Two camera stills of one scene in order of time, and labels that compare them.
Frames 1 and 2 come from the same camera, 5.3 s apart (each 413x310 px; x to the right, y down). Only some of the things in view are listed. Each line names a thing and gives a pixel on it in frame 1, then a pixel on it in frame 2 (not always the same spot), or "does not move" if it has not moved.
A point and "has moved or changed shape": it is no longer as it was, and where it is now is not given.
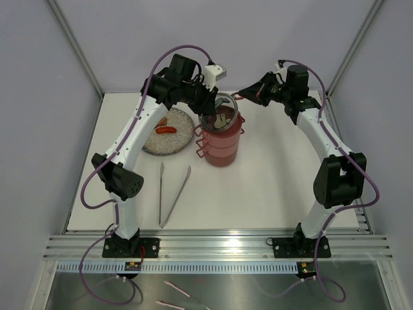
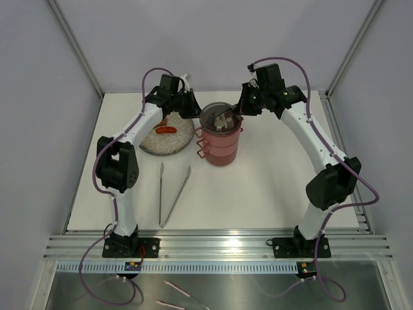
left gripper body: x=201 y=97 to x=181 y=104
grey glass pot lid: x=226 y=113 has moved or changed shape
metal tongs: x=162 y=166 does not move
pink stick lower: x=164 y=303 does not move
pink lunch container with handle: x=232 y=137 does not move
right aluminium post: x=353 y=49 does not move
